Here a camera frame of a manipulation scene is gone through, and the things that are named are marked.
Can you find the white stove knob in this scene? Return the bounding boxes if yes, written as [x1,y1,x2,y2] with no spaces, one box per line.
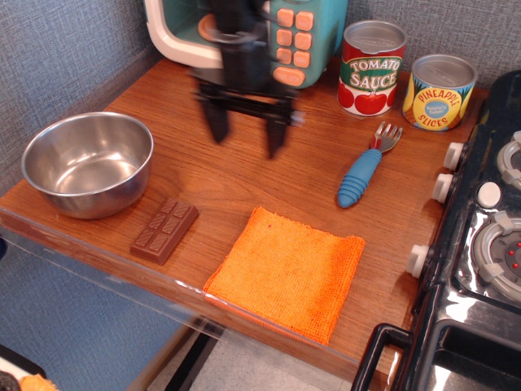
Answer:
[406,244,430,279]
[431,174,453,204]
[444,143,465,171]

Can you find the white stove knob bottom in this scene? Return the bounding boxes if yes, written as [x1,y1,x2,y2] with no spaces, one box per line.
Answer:
[406,244,430,279]

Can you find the blue handled metal fork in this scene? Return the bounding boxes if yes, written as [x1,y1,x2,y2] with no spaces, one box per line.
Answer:
[337,122,403,208]

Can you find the pineapple slices can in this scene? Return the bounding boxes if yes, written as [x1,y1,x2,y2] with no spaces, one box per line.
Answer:
[402,54,478,131]

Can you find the orange object at corner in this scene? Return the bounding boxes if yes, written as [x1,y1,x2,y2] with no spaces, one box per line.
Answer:
[1,371,58,391]

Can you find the brown toy chocolate bar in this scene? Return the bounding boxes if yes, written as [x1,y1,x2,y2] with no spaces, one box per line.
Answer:
[130,198,199,265]

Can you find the teal toy microwave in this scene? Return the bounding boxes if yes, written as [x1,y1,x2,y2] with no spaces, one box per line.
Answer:
[144,1,348,89]

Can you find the black toy stove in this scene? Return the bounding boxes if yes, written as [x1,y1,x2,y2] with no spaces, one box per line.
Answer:
[352,71,520,390]

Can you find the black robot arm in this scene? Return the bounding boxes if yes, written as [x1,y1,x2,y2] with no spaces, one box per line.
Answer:
[192,1,302,158]

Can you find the orange cloth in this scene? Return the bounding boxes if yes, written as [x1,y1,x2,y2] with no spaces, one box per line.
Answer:
[204,207,366,345]

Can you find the white stove knob top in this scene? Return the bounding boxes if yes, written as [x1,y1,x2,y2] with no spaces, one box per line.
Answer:
[444,143,465,171]

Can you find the white stove knob middle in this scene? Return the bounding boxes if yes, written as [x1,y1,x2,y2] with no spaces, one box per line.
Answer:
[431,174,453,204]

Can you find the tomato sauce can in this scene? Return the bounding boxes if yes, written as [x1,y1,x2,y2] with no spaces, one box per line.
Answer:
[337,20,407,116]

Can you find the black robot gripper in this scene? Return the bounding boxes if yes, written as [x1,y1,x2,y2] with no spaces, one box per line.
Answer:
[192,36,304,159]

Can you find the stainless steel bowl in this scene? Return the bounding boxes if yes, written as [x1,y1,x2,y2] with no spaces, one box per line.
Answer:
[21,112,154,220]

